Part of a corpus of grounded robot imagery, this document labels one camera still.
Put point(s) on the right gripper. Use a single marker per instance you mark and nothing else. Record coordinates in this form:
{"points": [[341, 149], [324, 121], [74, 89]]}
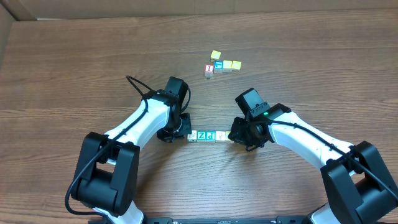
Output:
{"points": [[236, 134]]}

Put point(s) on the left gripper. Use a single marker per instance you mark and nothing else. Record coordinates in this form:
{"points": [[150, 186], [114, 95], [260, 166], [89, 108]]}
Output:
{"points": [[185, 125]]}

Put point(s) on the green letter Z block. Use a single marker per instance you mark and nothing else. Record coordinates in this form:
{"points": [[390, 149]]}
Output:
{"points": [[201, 136]]}

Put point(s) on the yellow letter K block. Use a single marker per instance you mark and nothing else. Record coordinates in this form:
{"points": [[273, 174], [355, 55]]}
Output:
{"points": [[227, 139]]}

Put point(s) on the white ice cream block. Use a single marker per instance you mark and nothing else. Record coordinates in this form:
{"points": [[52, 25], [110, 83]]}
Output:
{"points": [[220, 136]]}

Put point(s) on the blue letter P block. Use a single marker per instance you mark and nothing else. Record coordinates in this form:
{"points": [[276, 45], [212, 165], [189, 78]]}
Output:
{"points": [[210, 136]]}

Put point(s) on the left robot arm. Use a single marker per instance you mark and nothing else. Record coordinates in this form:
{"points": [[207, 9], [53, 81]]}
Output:
{"points": [[105, 178]]}

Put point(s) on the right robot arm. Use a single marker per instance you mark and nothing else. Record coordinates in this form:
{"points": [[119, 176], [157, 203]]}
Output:
{"points": [[358, 185]]}

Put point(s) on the red letter I block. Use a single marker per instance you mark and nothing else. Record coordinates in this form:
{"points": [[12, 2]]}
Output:
{"points": [[209, 71]]}

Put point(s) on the yellow block right row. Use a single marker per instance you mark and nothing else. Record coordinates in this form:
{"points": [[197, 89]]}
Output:
{"points": [[236, 66]]}

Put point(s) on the yellow block row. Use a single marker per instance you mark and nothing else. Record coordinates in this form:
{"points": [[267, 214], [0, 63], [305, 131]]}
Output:
{"points": [[236, 66], [227, 66]]}

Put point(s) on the blue picture block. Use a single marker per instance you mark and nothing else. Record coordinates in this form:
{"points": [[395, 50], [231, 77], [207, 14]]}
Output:
{"points": [[218, 66]]}

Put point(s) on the yellow block middle row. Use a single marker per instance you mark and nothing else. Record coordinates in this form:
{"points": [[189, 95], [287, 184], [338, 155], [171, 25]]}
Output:
{"points": [[227, 66]]}

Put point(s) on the yellow block far top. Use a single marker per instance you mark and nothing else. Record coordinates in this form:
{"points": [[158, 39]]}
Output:
{"points": [[215, 55]]}

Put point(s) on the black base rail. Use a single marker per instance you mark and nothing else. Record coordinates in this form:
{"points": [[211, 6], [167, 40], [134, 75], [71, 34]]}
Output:
{"points": [[276, 220]]}

